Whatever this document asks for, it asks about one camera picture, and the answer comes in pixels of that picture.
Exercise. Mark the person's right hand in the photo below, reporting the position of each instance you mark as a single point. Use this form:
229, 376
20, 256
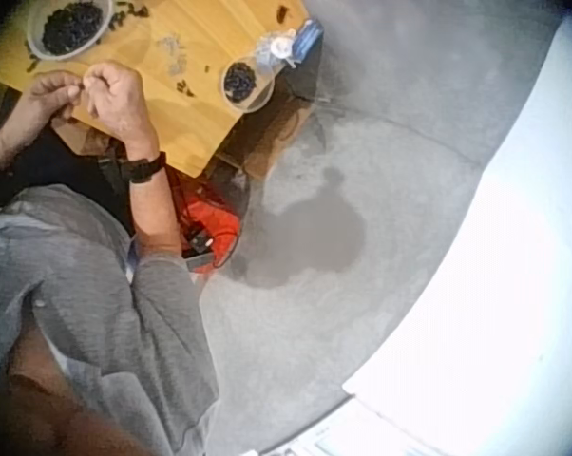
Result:
122, 107

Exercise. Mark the person's left hand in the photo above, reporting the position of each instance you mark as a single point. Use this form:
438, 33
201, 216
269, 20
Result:
46, 97

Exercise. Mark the person's left fingers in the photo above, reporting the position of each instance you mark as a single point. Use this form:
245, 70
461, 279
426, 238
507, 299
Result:
58, 90

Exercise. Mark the person's right fingers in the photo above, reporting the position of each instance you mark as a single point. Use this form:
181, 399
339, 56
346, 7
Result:
100, 78

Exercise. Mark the dark bean husks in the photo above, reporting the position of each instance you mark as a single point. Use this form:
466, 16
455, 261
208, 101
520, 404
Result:
32, 62
283, 11
186, 88
134, 8

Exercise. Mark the large white bowl of beans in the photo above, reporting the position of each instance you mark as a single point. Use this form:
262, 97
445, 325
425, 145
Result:
70, 27

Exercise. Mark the person's legs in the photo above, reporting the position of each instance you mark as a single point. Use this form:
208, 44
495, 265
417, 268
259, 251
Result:
53, 166

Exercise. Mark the black wrist band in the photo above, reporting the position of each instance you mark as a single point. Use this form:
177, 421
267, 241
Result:
142, 168

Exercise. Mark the small clear bowl of beans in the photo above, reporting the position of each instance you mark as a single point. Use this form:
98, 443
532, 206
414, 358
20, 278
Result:
242, 84

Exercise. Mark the red bag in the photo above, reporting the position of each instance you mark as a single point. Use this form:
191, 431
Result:
210, 216

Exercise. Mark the clear plastic bag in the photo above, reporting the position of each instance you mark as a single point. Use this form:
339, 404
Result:
276, 50

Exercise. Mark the brown cardboard box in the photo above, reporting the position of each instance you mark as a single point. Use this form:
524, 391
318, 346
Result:
272, 130

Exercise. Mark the small black box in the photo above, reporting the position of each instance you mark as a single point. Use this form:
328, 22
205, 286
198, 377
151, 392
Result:
198, 242

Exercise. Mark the blue packet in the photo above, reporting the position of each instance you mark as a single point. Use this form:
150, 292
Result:
310, 37

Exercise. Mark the white sheet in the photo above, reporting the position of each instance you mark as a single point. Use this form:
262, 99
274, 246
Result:
329, 437

